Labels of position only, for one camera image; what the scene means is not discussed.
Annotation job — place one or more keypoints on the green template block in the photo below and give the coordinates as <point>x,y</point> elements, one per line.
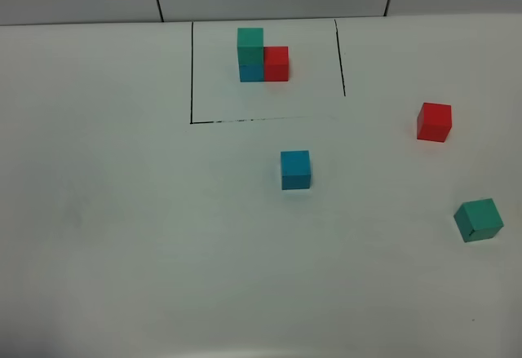
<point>250,46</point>

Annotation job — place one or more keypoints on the red template block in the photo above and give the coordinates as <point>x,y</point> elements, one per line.
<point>276,64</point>

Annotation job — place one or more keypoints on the blue template block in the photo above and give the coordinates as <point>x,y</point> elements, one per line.
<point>251,72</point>

